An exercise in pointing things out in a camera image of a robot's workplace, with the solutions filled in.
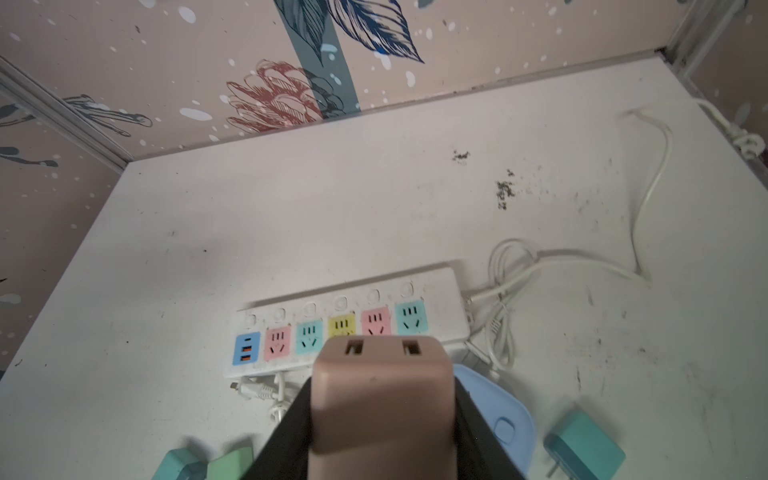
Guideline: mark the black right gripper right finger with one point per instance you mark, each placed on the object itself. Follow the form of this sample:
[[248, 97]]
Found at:
[[478, 453]]

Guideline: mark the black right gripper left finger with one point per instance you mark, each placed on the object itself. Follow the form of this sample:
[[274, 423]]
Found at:
[[286, 453]]

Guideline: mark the teal charger plug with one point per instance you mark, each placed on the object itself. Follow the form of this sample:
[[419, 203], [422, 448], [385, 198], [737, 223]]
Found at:
[[582, 449], [181, 464]]

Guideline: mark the pink USB charger plug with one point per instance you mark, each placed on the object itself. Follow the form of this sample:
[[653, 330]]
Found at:
[[382, 407]]

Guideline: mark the white multicolour power strip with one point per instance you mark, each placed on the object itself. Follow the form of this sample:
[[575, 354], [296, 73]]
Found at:
[[287, 333]]

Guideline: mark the green charger plug centre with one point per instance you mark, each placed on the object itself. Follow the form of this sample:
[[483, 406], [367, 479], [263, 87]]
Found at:
[[232, 465]]

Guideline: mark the blue square socket cube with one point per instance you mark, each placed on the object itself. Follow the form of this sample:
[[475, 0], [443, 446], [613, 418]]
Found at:
[[509, 420]]

